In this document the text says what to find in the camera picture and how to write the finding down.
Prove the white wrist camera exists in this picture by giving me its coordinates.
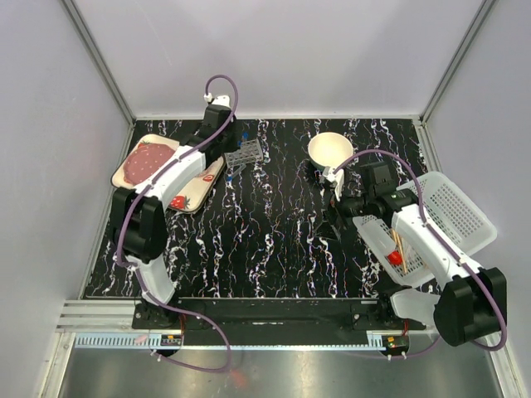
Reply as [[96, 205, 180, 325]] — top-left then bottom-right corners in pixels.
[[203, 93, 231, 109], [321, 167, 344, 200]]

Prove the wooden test tube clamp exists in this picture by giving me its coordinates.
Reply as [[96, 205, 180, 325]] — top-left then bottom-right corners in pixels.
[[391, 229, 408, 274]]

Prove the strawberry print tray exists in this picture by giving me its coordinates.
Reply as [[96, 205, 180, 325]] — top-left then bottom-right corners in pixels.
[[111, 134, 225, 214]]

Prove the cream green bowl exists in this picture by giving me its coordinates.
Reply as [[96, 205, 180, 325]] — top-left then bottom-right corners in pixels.
[[308, 132, 353, 171]]

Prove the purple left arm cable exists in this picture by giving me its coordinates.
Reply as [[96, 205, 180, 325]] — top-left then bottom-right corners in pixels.
[[114, 74, 240, 371]]

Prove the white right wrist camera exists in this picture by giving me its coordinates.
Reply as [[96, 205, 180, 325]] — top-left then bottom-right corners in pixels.
[[321, 167, 344, 200]]

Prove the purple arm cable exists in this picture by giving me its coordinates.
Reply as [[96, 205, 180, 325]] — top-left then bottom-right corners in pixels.
[[334, 149, 508, 360], [114, 74, 240, 371]]

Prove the white wash bottle red cap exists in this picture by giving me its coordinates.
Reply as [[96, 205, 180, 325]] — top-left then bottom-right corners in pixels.
[[365, 220, 402, 265]]

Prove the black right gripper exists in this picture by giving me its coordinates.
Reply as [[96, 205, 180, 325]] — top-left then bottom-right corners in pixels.
[[313, 182, 375, 240]]

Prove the clear test tube rack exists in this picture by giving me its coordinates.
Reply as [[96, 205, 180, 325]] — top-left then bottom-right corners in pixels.
[[224, 139, 263, 168]]

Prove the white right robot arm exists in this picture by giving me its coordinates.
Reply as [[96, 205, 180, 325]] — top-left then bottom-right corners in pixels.
[[319, 163, 508, 351]]

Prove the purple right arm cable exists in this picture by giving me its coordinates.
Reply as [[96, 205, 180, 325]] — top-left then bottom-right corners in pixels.
[[334, 149, 508, 360]]

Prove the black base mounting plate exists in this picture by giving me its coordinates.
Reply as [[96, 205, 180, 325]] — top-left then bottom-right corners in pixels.
[[131, 296, 426, 345]]

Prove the pink dotted plate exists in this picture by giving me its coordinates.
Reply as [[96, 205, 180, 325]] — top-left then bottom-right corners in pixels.
[[123, 143, 174, 186]]

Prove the white plastic basket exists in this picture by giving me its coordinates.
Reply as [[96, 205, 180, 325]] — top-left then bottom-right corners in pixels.
[[353, 172, 497, 288]]

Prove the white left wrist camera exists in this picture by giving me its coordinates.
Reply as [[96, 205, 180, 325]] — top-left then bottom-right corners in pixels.
[[203, 93, 231, 109]]

